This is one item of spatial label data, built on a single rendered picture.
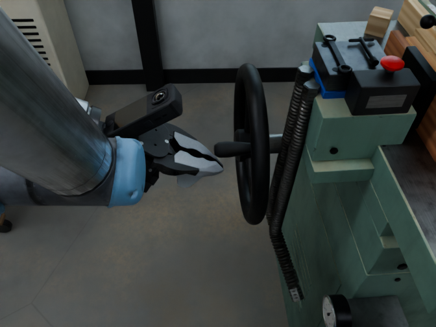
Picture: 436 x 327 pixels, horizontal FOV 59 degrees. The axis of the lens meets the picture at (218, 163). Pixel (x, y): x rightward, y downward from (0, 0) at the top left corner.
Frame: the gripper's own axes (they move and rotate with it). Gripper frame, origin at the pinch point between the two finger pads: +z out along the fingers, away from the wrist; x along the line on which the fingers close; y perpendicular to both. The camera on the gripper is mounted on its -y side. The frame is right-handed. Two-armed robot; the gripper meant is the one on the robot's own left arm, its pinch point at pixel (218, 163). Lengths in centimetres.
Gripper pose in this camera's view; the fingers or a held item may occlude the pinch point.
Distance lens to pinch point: 58.9
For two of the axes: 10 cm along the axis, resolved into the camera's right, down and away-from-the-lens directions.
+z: 8.6, 2.9, 4.2
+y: -5.0, 6.1, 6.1
